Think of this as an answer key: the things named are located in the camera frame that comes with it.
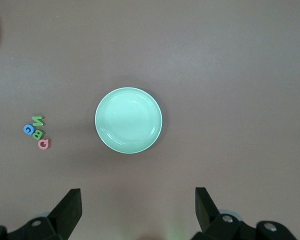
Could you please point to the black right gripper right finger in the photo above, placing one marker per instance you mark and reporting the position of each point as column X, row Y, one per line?
column 210, row 220

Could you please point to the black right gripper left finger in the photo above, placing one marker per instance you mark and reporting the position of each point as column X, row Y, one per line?
column 62, row 217

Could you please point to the light green plate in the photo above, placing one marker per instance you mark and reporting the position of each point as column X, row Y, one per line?
column 128, row 120

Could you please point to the green letter B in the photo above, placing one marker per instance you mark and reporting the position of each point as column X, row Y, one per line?
column 38, row 134

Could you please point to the pink letter Q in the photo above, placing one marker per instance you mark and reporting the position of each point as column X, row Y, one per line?
column 40, row 144

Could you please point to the green letter N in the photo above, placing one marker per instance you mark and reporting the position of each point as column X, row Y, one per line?
column 37, row 121

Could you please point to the blue letter G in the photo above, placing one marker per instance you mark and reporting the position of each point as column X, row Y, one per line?
column 25, row 129

